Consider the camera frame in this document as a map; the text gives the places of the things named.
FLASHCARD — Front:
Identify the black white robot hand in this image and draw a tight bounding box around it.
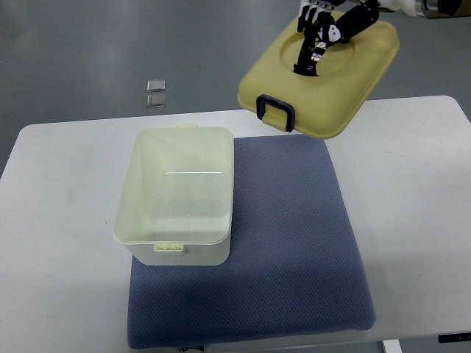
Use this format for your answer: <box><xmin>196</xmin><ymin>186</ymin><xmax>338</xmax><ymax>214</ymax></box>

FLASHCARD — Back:
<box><xmin>297</xmin><ymin>1</ymin><xmax>420</xmax><ymax>49</ymax></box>

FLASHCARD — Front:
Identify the yellow box lid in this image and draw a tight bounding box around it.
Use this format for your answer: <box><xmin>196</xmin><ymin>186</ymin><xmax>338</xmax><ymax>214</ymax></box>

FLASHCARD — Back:
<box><xmin>238</xmin><ymin>20</ymin><xmax>400</xmax><ymax>140</ymax></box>

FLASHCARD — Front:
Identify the white storage box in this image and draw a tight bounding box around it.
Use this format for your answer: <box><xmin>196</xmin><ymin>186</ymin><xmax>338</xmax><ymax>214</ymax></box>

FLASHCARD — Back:
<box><xmin>113</xmin><ymin>125</ymin><xmax>234</xmax><ymax>265</ymax></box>

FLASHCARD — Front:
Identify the upper metal floor plate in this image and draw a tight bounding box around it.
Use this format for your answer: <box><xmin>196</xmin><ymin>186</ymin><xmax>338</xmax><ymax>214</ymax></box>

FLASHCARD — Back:
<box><xmin>146</xmin><ymin>79</ymin><xmax>166</xmax><ymax>92</ymax></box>

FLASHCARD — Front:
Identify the blue padded mat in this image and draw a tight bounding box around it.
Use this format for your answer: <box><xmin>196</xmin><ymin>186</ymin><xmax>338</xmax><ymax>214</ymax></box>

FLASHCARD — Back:
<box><xmin>127</xmin><ymin>135</ymin><xmax>376</xmax><ymax>349</ymax></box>

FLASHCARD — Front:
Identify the black table control panel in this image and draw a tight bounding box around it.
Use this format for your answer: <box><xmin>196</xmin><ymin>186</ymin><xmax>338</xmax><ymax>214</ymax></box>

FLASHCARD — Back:
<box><xmin>438</xmin><ymin>332</ymin><xmax>471</xmax><ymax>343</ymax></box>

